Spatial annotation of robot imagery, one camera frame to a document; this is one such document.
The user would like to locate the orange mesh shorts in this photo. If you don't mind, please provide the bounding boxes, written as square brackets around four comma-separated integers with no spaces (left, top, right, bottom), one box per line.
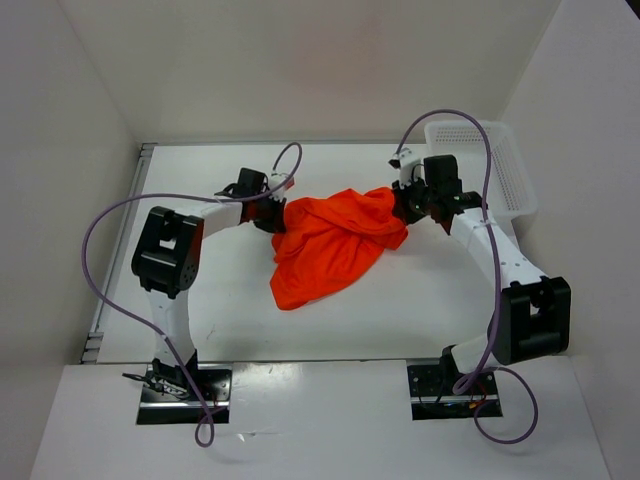
[270,187,408,311]

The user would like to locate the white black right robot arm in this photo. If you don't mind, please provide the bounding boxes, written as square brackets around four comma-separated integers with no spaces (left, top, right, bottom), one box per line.
[389,148,571,394]

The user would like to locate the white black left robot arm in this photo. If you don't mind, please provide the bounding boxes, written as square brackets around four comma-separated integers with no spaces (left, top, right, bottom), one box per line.
[131,168,294,400]

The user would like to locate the white plastic mesh basket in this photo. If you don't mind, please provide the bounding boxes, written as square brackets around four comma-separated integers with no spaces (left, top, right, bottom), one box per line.
[424,119,538,220]

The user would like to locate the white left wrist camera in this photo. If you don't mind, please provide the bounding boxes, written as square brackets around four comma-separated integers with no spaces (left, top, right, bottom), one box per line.
[267,171,295,202]

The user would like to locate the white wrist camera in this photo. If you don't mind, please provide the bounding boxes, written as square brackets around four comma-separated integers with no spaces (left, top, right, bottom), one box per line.
[267,171,295,202]
[389,146,426,184]

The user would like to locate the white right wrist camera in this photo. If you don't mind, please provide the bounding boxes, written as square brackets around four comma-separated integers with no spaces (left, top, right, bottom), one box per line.
[389,146,426,184]

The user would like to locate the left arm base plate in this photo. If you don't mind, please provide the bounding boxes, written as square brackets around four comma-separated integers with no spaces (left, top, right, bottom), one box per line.
[123,363,233,425]

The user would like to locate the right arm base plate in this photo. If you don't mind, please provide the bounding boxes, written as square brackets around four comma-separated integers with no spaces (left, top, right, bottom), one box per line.
[406,359,503,421]

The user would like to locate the aluminium table edge rail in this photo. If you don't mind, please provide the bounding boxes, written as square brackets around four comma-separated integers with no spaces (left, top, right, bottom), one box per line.
[79,142,158,365]

